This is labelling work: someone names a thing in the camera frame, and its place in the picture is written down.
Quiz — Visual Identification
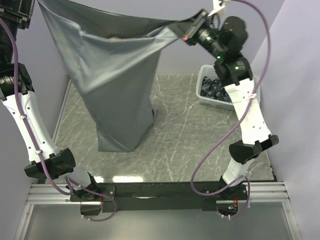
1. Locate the cream white pillow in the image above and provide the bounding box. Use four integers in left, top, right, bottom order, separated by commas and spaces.
108, 36, 121, 41

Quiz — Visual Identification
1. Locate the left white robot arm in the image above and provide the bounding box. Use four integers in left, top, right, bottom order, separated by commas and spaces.
0, 0, 100, 201

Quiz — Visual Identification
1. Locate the black base bar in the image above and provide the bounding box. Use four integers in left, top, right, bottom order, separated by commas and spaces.
70, 181, 250, 222

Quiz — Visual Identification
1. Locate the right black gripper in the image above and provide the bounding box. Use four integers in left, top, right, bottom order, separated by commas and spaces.
167, 8, 227, 60

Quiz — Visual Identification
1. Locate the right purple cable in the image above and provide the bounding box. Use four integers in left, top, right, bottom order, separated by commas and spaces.
189, 0, 272, 221

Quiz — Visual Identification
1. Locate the dark patterned cloth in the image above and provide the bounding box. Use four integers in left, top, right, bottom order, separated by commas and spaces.
200, 76, 232, 103

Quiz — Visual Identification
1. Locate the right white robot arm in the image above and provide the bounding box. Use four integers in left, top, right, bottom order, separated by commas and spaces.
181, 1, 279, 200

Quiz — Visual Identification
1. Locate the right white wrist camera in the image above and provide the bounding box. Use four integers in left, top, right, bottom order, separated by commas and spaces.
208, 0, 230, 17

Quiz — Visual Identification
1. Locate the white plastic basket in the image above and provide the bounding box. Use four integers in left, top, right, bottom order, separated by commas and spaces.
195, 65, 235, 111

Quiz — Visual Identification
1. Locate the grey pillowcase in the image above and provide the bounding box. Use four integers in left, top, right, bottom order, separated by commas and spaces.
38, 0, 192, 152

